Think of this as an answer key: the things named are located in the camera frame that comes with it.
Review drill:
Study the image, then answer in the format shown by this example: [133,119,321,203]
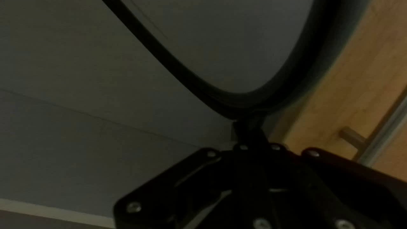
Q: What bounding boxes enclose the blue rimmed glass lid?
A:
[103,0,352,122]

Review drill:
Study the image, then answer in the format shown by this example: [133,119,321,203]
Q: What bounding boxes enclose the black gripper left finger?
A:
[113,122,272,229]

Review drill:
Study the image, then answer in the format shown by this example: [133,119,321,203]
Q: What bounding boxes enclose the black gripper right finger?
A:
[263,144,407,229]

